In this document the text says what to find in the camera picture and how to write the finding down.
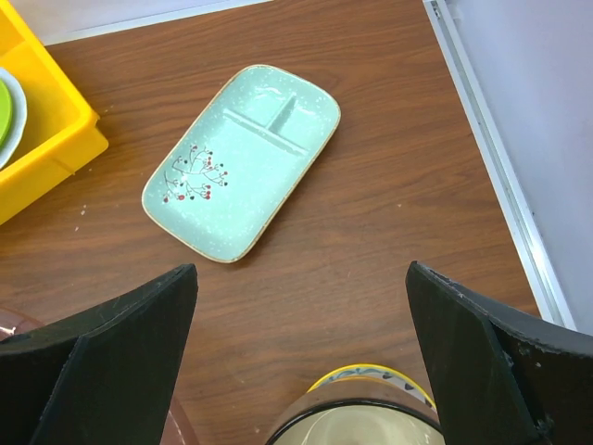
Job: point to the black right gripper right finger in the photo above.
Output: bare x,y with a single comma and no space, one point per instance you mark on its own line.
499,375

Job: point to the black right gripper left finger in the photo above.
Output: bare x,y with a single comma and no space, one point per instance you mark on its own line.
105,375

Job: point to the beige bowl with black rim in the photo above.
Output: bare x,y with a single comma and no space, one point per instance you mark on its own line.
358,421

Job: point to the clear plastic bin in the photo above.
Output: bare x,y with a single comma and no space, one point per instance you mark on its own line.
177,428

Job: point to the aluminium table frame rail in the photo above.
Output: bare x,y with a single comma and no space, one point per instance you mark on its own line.
549,296

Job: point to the yellow plastic tray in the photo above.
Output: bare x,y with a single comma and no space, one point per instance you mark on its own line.
60,135

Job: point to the yellow patterned bowl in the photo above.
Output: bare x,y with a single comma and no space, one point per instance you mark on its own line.
376,372

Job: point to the mint divided rectangular plate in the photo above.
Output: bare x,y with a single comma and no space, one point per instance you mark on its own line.
224,181

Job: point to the green plate white rim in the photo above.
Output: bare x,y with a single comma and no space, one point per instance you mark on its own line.
14,115

